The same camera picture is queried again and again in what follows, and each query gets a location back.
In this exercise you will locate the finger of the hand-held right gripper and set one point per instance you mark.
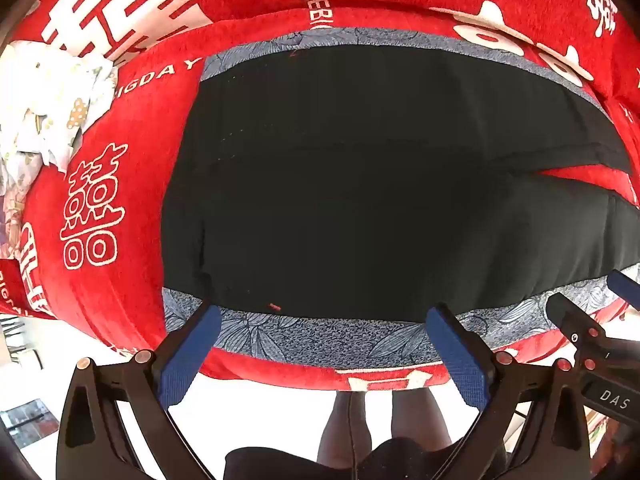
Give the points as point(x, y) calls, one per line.
point(567, 312)
point(625, 286)

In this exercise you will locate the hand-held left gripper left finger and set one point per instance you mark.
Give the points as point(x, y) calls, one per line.
point(187, 357)

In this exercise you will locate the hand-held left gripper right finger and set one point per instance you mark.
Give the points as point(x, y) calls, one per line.
point(462, 355)

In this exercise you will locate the black pants with grey lining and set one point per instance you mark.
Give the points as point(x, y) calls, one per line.
point(375, 185)

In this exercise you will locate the person's legs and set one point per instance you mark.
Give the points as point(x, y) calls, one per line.
point(410, 417)

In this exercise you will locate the red printed blanket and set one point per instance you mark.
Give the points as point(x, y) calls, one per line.
point(115, 110)

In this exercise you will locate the white floral cloth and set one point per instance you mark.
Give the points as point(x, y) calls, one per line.
point(45, 110)

